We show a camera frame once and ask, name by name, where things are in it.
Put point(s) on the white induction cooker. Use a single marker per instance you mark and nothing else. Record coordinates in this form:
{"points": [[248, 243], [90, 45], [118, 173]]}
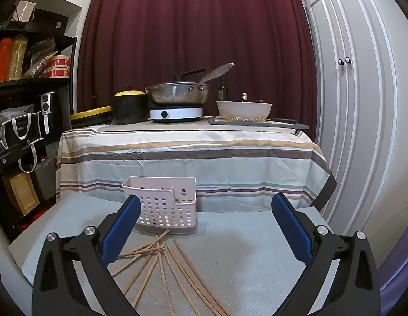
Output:
{"points": [[177, 113]]}

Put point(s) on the dark grey cutting board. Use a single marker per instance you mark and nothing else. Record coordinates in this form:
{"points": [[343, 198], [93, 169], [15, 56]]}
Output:
{"points": [[299, 125]]}

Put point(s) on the gold packet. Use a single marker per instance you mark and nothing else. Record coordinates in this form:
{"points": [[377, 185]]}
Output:
{"points": [[17, 57]]}

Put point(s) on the black shelf rack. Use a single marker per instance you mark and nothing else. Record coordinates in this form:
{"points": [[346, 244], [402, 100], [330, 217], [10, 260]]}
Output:
{"points": [[33, 84]]}

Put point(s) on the white cabinet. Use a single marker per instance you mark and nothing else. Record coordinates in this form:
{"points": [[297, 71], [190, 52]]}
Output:
{"points": [[355, 105]]}

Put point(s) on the dark sauce bottle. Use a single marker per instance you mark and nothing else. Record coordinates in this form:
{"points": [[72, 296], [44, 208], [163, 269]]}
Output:
{"points": [[244, 97]]}

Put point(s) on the dark snack bags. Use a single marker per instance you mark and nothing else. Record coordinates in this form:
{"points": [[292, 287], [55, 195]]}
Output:
{"points": [[39, 52]]}

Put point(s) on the black silver air fryer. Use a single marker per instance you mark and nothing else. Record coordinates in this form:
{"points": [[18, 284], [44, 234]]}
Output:
{"points": [[49, 118]]}

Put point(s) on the green oil bottle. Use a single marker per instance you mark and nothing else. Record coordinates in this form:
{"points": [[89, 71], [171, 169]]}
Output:
{"points": [[222, 92]]}

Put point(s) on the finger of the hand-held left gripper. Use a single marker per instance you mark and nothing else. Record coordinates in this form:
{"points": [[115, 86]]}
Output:
{"points": [[5, 162]]}

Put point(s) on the brown paper bag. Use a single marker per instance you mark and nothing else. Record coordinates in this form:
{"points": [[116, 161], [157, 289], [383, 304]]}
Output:
{"points": [[24, 11]]}

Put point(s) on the red striped round box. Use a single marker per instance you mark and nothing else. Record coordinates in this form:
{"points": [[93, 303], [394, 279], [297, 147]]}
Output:
{"points": [[57, 67]]}

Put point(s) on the white bowl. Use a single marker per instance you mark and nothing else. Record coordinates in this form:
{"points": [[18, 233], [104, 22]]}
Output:
{"points": [[243, 110]]}

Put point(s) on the flat black box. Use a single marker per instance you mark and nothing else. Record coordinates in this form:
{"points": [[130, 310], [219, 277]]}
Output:
{"points": [[42, 24]]}

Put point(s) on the maroon curtain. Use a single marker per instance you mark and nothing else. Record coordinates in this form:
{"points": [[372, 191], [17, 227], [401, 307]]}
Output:
{"points": [[190, 23]]}

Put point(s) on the beige table board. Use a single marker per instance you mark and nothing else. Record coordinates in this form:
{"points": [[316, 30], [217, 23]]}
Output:
{"points": [[177, 125]]}

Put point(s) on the steel wok pan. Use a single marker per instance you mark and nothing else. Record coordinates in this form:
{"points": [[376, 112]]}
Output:
{"points": [[177, 93]]}

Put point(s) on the pink perforated utensil holder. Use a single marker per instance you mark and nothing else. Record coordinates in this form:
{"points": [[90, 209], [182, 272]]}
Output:
{"points": [[164, 210]]}

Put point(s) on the yellow wooden frame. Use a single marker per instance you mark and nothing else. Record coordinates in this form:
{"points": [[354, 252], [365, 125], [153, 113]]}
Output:
{"points": [[21, 192]]}

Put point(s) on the group of wooden chopsticks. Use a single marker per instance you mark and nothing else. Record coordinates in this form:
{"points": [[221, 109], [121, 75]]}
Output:
{"points": [[158, 247]]}

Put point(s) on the red packet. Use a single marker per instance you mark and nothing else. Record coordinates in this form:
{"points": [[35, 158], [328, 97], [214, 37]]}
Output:
{"points": [[1, 61]]}

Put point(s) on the striped tablecloth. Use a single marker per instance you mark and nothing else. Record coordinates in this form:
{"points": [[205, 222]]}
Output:
{"points": [[190, 164]]}

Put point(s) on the black pot with yellow lid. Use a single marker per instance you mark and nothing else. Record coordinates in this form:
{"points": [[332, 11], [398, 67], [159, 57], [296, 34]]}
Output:
{"points": [[130, 110]]}

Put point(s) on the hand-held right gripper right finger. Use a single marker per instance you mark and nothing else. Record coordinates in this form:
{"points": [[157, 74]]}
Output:
{"points": [[291, 230]]}

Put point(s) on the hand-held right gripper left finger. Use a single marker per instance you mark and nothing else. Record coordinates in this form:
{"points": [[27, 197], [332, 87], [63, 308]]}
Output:
{"points": [[121, 227]]}

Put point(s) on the dark grey box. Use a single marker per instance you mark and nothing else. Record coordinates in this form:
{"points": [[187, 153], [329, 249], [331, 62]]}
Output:
{"points": [[44, 179]]}

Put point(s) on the flat yellow lidded pan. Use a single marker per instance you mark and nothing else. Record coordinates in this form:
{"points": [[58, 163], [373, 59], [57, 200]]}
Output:
{"points": [[92, 113]]}

